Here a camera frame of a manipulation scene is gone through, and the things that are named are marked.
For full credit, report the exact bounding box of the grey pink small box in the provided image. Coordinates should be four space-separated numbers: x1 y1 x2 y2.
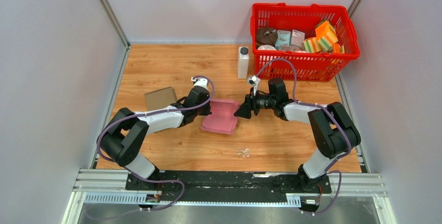
290 30 305 49

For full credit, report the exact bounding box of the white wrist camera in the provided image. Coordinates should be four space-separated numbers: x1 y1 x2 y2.
247 75 261 96
191 77 208 92

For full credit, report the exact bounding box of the white round lid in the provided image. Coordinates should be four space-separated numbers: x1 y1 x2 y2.
257 45 277 51

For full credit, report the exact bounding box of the white bottle black cap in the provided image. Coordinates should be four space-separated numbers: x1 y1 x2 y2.
237 46 250 79

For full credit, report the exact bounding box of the brown round item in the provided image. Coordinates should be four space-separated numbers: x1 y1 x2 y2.
255 27 278 46

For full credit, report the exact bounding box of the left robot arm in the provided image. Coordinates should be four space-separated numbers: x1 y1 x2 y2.
97 85 211 190

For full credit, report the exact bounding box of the striped sponge pack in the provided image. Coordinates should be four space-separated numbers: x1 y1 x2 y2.
303 37 322 53

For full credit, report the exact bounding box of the teal small box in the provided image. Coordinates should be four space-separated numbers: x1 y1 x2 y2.
274 30 291 50

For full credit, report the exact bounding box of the aluminium frame rail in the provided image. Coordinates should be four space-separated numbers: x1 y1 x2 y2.
62 169 397 223

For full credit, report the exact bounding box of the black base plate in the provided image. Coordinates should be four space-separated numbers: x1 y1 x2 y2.
125 170 332 203

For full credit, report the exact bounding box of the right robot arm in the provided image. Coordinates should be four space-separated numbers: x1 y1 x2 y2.
234 76 361 192

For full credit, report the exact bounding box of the small clear screw bag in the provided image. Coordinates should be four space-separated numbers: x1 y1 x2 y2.
237 148 250 158

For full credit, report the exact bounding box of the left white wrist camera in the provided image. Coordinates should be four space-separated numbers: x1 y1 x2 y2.
191 77 208 92

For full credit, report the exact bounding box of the brown cardboard box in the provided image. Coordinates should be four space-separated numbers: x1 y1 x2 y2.
144 86 177 111

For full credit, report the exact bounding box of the orange green sponge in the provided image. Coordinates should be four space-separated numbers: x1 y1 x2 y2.
315 19 339 52

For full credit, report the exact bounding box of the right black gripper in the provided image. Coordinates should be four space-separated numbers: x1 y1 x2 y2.
234 88 275 119

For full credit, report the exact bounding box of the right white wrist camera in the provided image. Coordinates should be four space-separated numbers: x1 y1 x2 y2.
247 75 261 96

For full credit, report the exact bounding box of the red plastic basket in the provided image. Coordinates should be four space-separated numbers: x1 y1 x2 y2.
250 3 360 82

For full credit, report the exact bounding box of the pink paper box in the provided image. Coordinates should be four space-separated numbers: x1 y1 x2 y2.
200 99 239 135

